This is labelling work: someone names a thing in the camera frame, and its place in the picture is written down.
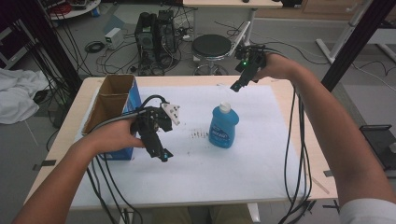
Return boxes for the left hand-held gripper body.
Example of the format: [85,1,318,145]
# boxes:
[131,102,182,148]

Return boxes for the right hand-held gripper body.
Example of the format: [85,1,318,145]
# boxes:
[233,44,269,83]

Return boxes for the person's right hand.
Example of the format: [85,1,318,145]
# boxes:
[252,52,297,82]

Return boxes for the person's left hand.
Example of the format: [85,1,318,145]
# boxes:
[88,117,147,156]

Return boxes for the black round stool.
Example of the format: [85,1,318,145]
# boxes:
[191,34,233,77]

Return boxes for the blue bottle with white cap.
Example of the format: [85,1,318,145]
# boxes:
[207,101,240,149]

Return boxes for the blue cardboard box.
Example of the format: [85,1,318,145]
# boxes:
[80,73,143,161]

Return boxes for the white table mat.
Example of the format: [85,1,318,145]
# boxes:
[70,84,308,209]

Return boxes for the black computer tower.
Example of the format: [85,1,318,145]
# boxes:
[134,9,179,77]

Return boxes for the person's khaki trouser legs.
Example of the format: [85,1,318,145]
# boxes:
[151,204,254,224]

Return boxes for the small white device box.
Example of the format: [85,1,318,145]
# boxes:
[104,27,125,50]

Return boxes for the white metal stand leg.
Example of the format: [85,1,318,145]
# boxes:
[315,0,375,65]

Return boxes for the black floor tape strip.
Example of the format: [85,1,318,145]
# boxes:
[32,159,58,172]

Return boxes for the round white table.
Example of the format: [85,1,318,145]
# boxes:
[39,0,103,21]

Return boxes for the white crumpled cloth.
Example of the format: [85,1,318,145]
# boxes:
[0,67,50,126]

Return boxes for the black tablet holder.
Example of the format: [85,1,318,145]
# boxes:
[359,123,396,172]

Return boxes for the white shirt sleeve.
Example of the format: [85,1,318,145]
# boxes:
[338,198,396,224]

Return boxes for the grey sleeved gripper cable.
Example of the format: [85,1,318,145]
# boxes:
[83,94,170,135]

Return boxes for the black left gripper cable bundle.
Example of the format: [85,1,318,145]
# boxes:
[85,153,144,224]

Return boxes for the black gripper cable bundle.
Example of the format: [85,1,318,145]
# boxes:
[85,153,144,224]
[277,87,314,224]

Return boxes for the black right gripper cable bundle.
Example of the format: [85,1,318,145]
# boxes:
[277,87,314,224]

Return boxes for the coiled black cable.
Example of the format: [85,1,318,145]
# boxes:
[84,40,106,54]

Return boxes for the black metal frame post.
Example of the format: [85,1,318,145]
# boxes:
[17,0,83,94]
[320,0,396,93]

